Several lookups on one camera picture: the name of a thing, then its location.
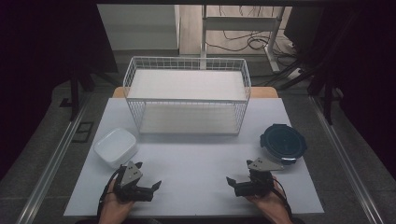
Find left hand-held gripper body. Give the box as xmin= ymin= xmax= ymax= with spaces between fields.
xmin=112 ymin=161 xmax=155 ymax=203

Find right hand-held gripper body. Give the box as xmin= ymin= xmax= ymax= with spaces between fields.
xmin=233 ymin=157 xmax=285 ymax=198

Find white square lidded container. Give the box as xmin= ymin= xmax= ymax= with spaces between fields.
xmin=92 ymin=127 xmax=138 ymax=170

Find round container dark blue lid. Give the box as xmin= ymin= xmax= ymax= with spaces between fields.
xmin=259 ymin=123 xmax=308 ymax=166

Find white wire basket rack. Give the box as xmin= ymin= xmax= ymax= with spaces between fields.
xmin=122 ymin=55 xmax=252 ymax=136

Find person's right hand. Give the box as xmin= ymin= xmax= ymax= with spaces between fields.
xmin=245 ymin=175 xmax=294 ymax=224

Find person's left hand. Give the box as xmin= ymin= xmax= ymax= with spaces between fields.
xmin=98 ymin=178 xmax=135 ymax=224

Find white table cover sheet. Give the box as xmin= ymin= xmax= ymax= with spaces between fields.
xmin=63 ymin=97 xmax=325 ymax=217

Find wooden table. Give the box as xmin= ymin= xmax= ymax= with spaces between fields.
xmin=111 ymin=86 xmax=279 ymax=99

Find black stand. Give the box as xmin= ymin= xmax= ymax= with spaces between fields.
xmin=59 ymin=64 xmax=120 ymax=122
xmin=306 ymin=62 xmax=344 ymax=126

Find white cabinet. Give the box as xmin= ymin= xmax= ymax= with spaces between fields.
xmin=96 ymin=4 xmax=181 ymax=52

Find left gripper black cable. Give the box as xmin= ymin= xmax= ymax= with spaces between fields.
xmin=96 ymin=167 xmax=126 ymax=220

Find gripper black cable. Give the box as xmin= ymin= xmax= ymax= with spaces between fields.
xmin=96 ymin=167 xmax=126 ymax=220
xmin=271 ymin=177 xmax=294 ymax=220

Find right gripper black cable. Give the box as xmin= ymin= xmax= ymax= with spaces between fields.
xmin=271 ymin=177 xmax=294 ymax=220

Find metal floor rail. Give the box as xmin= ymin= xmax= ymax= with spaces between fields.
xmin=15 ymin=92 xmax=92 ymax=224
xmin=308 ymin=94 xmax=386 ymax=224

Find black floor cables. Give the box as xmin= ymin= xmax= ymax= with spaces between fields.
xmin=205 ymin=5 xmax=300 ymax=60

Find white metal desk frame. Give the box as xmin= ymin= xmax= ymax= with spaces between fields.
xmin=199 ymin=5 xmax=286 ymax=74

